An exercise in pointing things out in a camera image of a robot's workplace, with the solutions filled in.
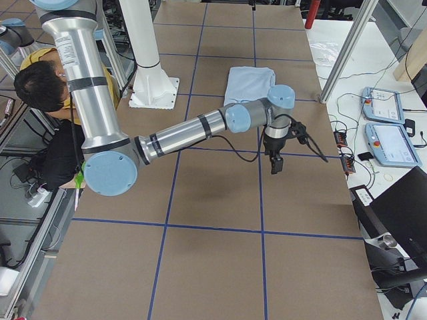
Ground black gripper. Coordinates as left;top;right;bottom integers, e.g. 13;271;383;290
263;134;286;174

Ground light blue button shirt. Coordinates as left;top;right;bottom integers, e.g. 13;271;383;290
224;66;276;106

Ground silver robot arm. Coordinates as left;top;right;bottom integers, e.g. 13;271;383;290
34;1;295;196

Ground lower blue teach pendant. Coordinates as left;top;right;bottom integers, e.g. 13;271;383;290
364;122;422;168

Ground blue teach pendant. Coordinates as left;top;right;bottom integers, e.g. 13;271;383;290
364;122;422;168
361;87;405;125

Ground upper blue teach pendant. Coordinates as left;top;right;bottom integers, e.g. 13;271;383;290
361;87;405;125

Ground black laptop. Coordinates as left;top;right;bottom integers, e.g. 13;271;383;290
350;167;426;267

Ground red cylinder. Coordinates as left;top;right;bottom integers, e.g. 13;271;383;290
305;0;321;29

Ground white power strip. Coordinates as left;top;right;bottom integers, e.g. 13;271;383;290
27;187;49;208

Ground person in yellow shirt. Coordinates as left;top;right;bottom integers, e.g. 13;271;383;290
13;47;119;193

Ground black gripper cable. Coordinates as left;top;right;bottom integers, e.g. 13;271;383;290
209;113;330;164

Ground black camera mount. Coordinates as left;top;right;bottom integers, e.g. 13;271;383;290
287;121;308;145

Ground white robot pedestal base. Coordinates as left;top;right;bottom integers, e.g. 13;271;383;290
119;0;179;110

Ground aluminium frame post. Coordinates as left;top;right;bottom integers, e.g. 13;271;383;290
320;0;379;104

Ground green handled scissors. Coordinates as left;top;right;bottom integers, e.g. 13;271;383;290
74;166;86;211

